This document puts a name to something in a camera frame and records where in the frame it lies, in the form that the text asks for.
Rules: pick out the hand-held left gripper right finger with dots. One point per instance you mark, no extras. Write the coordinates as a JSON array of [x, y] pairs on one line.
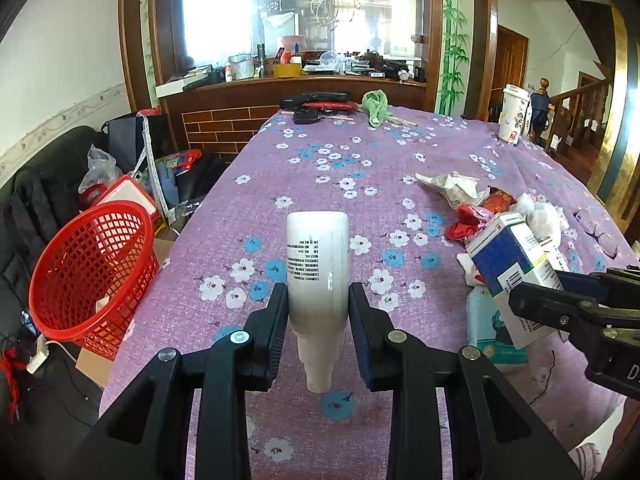
[[359, 330]]

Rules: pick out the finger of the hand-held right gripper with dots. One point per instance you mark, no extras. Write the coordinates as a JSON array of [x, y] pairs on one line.
[[580, 282], [540, 300]]

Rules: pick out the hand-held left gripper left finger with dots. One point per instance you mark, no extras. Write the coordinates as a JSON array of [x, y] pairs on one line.
[[279, 330]]

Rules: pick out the blue white medicine box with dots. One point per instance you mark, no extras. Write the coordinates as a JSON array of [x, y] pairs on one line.
[[500, 260]]

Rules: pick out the white plastic bottle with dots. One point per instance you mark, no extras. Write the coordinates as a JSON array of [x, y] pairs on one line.
[[317, 270]]

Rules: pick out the red plastic mesh basket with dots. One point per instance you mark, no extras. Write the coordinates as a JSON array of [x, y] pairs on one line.
[[90, 270]]

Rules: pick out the clear eyeglasses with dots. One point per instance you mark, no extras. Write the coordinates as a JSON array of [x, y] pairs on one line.
[[607, 245]]

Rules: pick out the light blue tissue packet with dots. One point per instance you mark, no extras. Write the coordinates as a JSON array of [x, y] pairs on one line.
[[492, 352]]

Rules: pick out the crumpled white tissue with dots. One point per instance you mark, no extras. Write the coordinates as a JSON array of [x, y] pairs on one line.
[[542, 220]]

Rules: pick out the red snack packet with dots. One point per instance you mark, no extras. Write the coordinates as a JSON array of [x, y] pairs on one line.
[[500, 200]]

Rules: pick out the crumpled red wrapper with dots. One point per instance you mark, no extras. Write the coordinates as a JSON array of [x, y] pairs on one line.
[[462, 220]]

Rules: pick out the crumpled white wrapper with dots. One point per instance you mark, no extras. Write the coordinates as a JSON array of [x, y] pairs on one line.
[[450, 185]]

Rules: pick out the purple floral tablecloth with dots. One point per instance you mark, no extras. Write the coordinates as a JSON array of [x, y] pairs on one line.
[[280, 180]]

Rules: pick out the wooden stair railing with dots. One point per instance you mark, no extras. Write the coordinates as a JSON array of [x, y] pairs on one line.
[[575, 110]]

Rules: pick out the golden pillar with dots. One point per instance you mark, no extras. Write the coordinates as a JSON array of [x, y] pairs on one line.
[[617, 110]]

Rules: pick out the printed white paper cup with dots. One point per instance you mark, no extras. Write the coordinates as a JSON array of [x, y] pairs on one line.
[[514, 115]]

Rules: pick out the brown cardboard box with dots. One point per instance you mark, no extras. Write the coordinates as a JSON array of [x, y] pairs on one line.
[[95, 367]]

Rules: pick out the colourful printed package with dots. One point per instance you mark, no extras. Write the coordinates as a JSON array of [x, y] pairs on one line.
[[180, 160]]

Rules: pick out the white ruled strip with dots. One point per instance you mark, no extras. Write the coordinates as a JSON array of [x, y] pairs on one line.
[[157, 175]]

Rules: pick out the white board with red rim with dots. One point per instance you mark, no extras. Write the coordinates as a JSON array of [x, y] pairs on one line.
[[127, 195]]

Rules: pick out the small black pouch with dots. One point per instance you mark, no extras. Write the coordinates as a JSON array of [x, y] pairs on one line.
[[306, 116]]

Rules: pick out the green plastic bag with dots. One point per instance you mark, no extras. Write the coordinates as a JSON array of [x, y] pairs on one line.
[[375, 105]]

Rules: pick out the brown wooden door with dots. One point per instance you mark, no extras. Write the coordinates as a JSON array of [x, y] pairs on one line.
[[510, 65]]

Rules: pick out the long black case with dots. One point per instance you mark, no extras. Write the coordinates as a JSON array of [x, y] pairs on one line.
[[315, 97]]

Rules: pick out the wooden counter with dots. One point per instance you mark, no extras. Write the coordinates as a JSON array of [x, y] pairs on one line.
[[225, 100]]

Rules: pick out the dark blue bag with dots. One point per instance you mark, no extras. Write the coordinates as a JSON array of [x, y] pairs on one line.
[[130, 140]]

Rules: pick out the white power strip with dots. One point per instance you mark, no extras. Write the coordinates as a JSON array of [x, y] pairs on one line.
[[37, 357]]

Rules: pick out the clear plastic bag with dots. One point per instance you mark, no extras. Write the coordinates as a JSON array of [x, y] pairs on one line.
[[100, 165]]

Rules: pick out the yellow box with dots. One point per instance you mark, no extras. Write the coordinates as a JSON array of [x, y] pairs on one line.
[[287, 70]]

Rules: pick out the round metal tin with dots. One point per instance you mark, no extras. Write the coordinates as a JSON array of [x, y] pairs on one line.
[[242, 67]]

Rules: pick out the black jacket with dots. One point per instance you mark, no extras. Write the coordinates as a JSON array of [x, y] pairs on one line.
[[35, 210]]

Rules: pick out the black sofa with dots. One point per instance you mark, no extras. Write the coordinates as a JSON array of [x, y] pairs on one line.
[[60, 145]]

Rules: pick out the large glass window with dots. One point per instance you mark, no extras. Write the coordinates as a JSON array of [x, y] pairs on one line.
[[220, 15]]

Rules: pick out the bamboo painted wall panel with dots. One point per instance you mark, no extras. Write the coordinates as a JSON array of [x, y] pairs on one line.
[[452, 50]]

